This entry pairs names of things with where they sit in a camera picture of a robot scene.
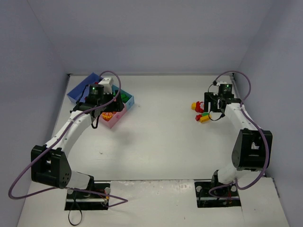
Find small red lego brick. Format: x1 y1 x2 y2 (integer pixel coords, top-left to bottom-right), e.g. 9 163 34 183
196 114 202 121

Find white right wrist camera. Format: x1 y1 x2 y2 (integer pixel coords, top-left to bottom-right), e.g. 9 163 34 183
213 81 227 87

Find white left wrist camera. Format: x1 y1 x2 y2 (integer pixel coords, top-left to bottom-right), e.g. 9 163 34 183
98 77 114 94

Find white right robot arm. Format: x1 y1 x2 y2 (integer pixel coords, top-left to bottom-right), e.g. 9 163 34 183
204 81 273 190

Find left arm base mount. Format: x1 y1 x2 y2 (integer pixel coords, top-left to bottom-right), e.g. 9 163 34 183
64 189 109 211

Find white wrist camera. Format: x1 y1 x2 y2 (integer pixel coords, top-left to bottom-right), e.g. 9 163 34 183
98 77 114 94
213 81 227 87

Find light blue container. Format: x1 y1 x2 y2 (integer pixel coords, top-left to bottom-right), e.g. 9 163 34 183
120 89 134 111

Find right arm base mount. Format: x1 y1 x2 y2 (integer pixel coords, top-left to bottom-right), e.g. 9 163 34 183
194 181 241 208

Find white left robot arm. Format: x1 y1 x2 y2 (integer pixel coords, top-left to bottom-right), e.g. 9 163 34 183
31 84 125 190

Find pink container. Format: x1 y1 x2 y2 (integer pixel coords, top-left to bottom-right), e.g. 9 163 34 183
99 107 126 129

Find dark blue container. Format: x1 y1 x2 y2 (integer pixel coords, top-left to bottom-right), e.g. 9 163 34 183
67 73 100 104

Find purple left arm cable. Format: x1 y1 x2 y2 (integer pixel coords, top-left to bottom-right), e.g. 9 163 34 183
8 70 128 209

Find small yellow lego brick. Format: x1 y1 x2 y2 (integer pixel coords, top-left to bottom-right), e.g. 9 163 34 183
191 103 196 110

